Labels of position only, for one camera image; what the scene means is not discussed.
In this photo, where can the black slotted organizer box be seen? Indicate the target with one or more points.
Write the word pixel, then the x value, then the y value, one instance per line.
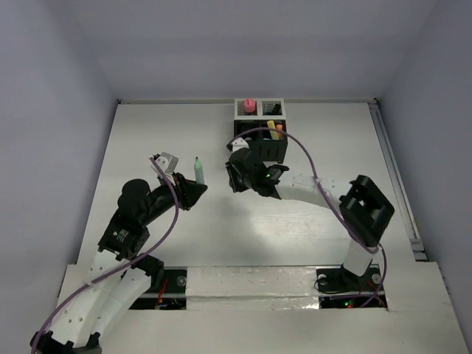
pixel 269 150

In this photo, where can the clear green highlighter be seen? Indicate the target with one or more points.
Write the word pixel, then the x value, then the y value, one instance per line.
pixel 198 171

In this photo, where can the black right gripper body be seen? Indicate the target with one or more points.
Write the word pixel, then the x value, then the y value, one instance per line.
pixel 246 183

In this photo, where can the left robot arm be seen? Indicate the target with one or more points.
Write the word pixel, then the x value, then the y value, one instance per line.
pixel 120 271

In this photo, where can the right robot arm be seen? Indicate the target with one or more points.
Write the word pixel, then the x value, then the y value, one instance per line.
pixel 359 204

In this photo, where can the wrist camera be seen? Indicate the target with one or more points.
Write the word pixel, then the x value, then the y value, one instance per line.
pixel 164 164
pixel 237 144

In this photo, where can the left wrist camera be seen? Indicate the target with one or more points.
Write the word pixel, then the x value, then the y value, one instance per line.
pixel 164 164

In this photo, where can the clear blue-tip marker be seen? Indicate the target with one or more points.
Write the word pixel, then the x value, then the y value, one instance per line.
pixel 269 108

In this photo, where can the pink bottle of pens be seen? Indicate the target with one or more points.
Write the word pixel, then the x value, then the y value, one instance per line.
pixel 249 106

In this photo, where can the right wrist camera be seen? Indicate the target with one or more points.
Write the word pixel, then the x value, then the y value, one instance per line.
pixel 237 144

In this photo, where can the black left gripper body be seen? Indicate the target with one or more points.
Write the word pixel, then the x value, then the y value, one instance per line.
pixel 164 198

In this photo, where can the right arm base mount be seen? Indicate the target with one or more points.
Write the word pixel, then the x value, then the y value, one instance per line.
pixel 339 289

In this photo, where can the white slotted organizer box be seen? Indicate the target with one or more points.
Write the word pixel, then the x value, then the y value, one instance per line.
pixel 238 109

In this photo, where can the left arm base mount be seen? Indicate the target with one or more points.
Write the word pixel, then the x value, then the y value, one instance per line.
pixel 167 290

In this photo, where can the yellow marker cap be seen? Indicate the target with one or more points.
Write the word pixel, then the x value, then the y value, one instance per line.
pixel 271 125

